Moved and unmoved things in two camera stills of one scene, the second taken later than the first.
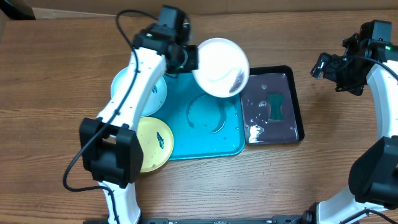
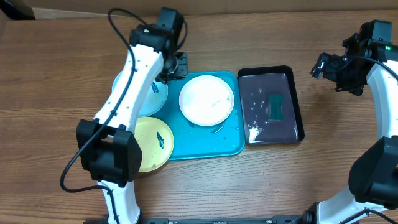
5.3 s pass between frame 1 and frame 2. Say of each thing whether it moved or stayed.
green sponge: stayed
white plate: moved
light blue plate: stayed
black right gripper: stayed
